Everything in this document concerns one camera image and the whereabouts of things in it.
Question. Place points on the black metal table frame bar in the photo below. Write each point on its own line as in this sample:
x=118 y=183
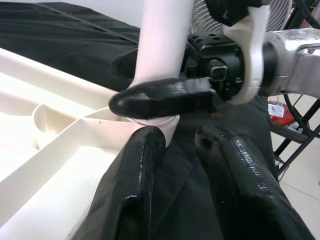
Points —
x=295 y=136

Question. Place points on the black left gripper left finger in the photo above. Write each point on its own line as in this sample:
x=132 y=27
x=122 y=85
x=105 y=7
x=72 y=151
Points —
x=130 y=187

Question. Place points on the white round floor fan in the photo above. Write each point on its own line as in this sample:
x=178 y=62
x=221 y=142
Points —
x=202 y=20

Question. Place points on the white plastic table leg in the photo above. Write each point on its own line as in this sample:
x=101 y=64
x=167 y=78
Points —
x=162 y=37

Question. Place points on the red round stool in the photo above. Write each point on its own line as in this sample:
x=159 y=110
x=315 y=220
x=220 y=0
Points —
x=287 y=118

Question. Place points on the black tablecloth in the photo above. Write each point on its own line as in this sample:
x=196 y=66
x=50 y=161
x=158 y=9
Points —
x=62 y=30

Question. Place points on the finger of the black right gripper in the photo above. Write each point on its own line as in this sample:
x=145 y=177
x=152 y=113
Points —
x=126 y=65
x=160 y=98

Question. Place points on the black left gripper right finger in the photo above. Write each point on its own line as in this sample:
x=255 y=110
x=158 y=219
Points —
x=245 y=195

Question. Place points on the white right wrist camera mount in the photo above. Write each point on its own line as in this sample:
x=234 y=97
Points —
x=255 y=62

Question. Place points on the white plastic children table top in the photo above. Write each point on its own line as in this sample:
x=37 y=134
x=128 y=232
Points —
x=37 y=175

